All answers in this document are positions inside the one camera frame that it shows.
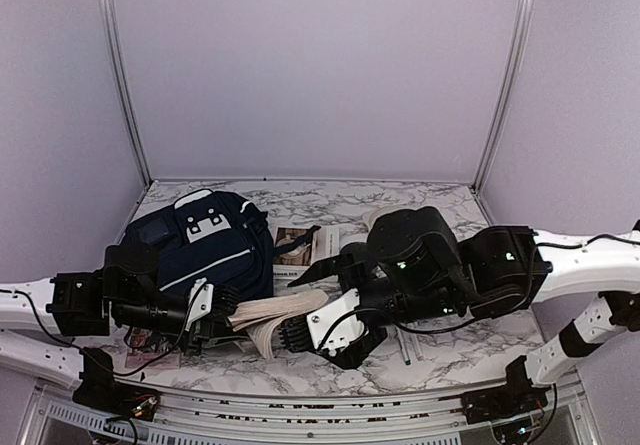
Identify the grey swirl ceramic plate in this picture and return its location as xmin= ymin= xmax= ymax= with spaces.
xmin=362 ymin=206 xmax=401 ymax=230

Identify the pink illustrated thin book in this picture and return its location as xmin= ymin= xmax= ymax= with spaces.
xmin=124 ymin=328 xmax=182 ymax=370

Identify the right aluminium frame post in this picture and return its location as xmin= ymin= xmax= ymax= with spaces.
xmin=471 ymin=0 xmax=535 ymax=196

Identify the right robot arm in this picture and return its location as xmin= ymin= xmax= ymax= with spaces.
xmin=280 ymin=206 xmax=639 ymax=413

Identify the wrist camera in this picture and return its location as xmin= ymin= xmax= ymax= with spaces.
xmin=279 ymin=289 xmax=367 ymax=357
xmin=185 ymin=278 xmax=240 ymax=332

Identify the front aluminium rail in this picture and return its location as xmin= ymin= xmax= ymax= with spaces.
xmin=17 ymin=376 xmax=601 ymax=444

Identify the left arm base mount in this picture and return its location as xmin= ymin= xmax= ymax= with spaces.
xmin=72 ymin=348 xmax=160 ymax=422

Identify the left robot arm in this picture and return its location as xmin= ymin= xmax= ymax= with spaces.
xmin=1 ymin=242 xmax=239 ymax=373

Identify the left aluminium frame post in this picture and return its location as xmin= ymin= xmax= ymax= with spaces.
xmin=99 ymin=0 xmax=152 ymax=189

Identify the blue cap marker pen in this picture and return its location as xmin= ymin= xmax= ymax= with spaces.
xmin=397 ymin=331 xmax=412 ymax=366

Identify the pink cap marker pen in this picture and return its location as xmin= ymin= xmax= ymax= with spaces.
xmin=410 ymin=334 xmax=424 ymax=361

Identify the aluminium frame post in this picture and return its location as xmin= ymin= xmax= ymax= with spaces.
xmin=471 ymin=0 xmax=535 ymax=196
xmin=99 ymin=0 xmax=152 ymax=189

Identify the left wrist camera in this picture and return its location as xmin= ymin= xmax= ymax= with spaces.
xmin=185 ymin=278 xmax=240 ymax=332

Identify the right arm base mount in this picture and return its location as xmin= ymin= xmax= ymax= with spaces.
xmin=461 ymin=356 xmax=550 ymax=424

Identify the white afternoon tea book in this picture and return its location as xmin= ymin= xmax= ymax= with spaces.
xmin=273 ymin=225 xmax=342 ymax=280

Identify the navy blue student backpack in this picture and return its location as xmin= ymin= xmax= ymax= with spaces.
xmin=119 ymin=189 xmax=321 ymax=316

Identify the orange treehouse book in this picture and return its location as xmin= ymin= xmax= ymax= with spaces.
xmin=226 ymin=289 xmax=329 ymax=360

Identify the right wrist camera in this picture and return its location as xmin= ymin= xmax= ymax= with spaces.
xmin=279 ymin=289 xmax=367 ymax=357

